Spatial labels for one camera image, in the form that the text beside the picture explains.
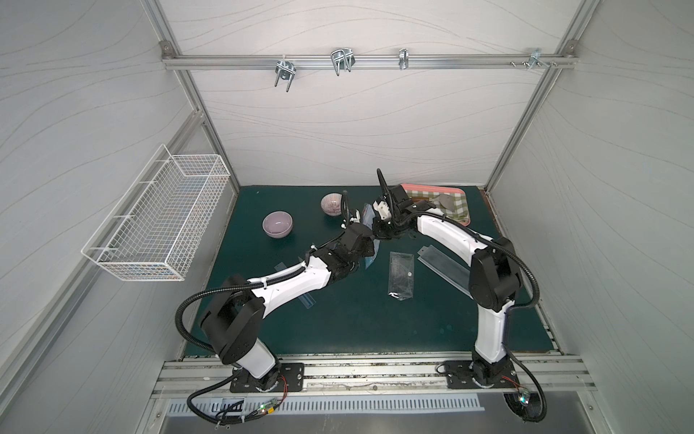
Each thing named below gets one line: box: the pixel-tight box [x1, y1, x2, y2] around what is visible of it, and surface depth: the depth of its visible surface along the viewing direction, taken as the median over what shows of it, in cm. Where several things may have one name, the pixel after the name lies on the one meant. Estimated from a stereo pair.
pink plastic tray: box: [400, 183, 471, 227], surface depth 117 cm
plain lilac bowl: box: [262, 210, 294, 239], surface depth 104 cm
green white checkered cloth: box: [404, 190, 470, 225], surface depth 114 cm
